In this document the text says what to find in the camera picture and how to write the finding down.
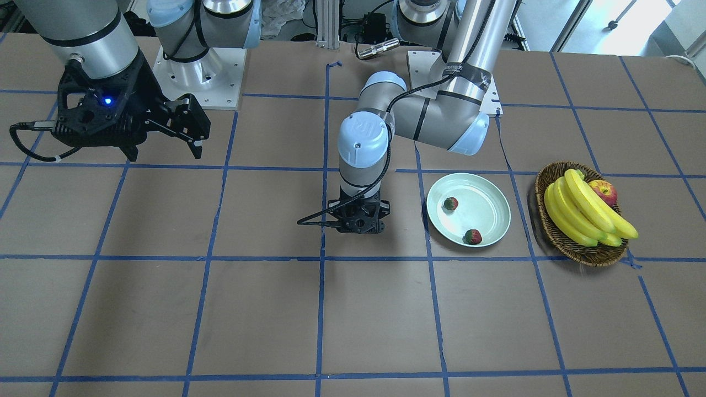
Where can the light green plate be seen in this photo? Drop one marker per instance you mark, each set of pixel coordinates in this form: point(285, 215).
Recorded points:
point(482, 206)

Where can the yellow banana bunch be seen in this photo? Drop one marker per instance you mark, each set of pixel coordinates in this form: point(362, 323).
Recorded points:
point(581, 215)

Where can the small black adapter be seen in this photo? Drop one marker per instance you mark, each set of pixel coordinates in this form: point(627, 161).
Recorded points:
point(373, 28)

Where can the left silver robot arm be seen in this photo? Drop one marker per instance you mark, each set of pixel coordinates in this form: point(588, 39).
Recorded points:
point(445, 111)

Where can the strawberry with green top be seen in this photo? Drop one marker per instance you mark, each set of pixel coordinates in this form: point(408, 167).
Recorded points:
point(450, 204)

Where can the red yellow apple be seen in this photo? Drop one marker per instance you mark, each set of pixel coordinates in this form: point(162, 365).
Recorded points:
point(606, 191)

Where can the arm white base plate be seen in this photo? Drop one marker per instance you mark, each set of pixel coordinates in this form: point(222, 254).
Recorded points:
point(215, 80)
point(425, 67)

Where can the silver metal connector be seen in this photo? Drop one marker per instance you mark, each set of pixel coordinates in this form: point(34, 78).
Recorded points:
point(376, 49)

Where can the aluminium frame post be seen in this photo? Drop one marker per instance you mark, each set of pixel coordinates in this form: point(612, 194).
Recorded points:
point(327, 24)

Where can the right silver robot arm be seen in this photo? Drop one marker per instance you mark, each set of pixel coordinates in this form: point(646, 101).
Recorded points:
point(97, 34)

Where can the red strawberry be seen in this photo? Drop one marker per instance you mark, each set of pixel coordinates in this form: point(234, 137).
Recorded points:
point(472, 237)

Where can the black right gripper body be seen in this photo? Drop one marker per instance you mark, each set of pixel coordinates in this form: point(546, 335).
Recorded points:
point(148, 92)

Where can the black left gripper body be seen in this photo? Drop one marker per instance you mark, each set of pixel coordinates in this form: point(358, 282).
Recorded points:
point(383, 209)

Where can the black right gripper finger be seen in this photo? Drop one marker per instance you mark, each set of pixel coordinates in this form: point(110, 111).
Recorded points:
point(130, 151)
point(196, 146)

